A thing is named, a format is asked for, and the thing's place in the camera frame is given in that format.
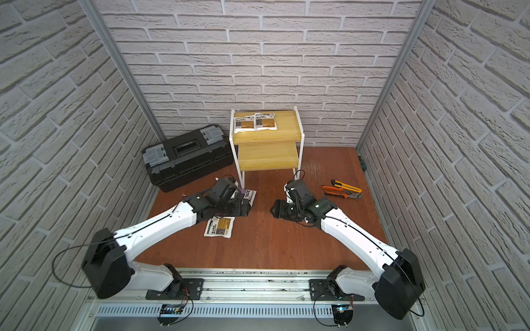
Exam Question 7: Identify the yellow coffee bag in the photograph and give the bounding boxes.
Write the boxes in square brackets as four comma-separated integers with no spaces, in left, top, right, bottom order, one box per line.
[255,113,277,130]
[233,115,257,134]
[204,217,235,239]

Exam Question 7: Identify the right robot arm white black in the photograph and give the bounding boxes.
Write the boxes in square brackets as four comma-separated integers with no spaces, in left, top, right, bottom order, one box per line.
[271,179,425,320]

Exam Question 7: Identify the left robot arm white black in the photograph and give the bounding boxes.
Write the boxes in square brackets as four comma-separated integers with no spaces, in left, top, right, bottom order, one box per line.
[81,178,256,300]

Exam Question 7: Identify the purple coffee bag left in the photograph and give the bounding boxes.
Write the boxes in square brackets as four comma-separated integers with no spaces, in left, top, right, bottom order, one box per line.
[240,188,257,207]

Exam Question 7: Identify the yellow utility knife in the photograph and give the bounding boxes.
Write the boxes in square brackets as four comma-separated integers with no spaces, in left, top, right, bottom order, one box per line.
[331,179,362,193]

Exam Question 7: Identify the black plastic toolbox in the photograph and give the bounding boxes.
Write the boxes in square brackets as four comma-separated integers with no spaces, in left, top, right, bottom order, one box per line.
[142,124,234,193]

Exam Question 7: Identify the right controller board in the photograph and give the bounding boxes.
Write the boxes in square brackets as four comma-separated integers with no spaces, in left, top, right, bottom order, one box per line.
[331,305,353,327]

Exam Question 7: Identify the controller board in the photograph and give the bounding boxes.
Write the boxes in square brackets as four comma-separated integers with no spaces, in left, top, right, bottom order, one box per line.
[157,304,186,326]
[331,305,353,327]

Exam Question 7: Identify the left controller board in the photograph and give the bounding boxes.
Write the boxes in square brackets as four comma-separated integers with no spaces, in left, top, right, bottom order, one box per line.
[157,304,186,326]

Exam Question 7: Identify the orange handled pliers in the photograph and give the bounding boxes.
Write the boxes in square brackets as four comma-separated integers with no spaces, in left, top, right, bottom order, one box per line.
[321,186,362,200]

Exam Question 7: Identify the white frame wooden shelf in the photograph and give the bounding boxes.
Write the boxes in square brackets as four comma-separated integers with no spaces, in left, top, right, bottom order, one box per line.
[229,108,305,187]

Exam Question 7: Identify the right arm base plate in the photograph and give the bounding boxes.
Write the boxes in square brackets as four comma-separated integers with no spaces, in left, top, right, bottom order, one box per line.
[309,279,365,301]

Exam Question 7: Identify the aluminium rail frame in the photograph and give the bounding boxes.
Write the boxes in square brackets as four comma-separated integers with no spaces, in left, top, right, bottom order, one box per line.
[80,268,427,319]

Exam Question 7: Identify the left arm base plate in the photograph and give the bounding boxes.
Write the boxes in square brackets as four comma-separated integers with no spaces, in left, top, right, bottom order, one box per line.
[146,278,204,301]

